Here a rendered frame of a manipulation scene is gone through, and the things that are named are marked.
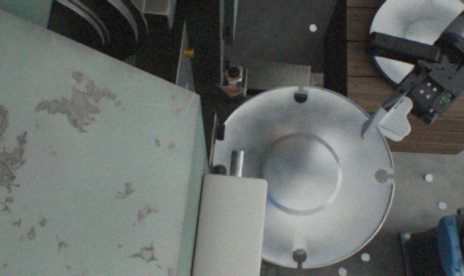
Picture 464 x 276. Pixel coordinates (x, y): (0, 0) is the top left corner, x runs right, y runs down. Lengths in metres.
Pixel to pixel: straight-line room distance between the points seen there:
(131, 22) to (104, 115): 0.13
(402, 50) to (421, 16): 0.60
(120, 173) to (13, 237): 0.05
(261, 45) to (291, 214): 1.03
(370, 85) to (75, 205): 1.29
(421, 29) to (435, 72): 0.59
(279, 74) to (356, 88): 0.37
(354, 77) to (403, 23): 0.19
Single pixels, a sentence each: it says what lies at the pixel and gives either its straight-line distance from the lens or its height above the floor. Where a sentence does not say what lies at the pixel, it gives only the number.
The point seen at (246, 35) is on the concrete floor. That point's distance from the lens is 1.87.
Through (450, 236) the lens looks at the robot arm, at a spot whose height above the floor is 0.67.
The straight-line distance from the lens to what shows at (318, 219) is 0.91.
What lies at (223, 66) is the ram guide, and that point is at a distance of 0.70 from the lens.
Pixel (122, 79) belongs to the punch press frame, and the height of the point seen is 1.46.
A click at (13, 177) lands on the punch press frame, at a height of 1.49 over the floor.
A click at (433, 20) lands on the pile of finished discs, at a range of 1.56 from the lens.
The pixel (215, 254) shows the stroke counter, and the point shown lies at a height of 1.34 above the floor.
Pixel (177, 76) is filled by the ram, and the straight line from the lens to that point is 0.55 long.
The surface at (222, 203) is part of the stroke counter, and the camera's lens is 0.35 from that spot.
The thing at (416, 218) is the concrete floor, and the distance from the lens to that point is 1.79.
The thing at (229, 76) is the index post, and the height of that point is 0.80.
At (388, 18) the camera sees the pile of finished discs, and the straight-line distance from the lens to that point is 1.54.
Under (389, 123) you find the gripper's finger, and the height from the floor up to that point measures 0.83.
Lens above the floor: 1.68
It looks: 74 degrees down
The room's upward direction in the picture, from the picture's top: 3 degrees clockwise
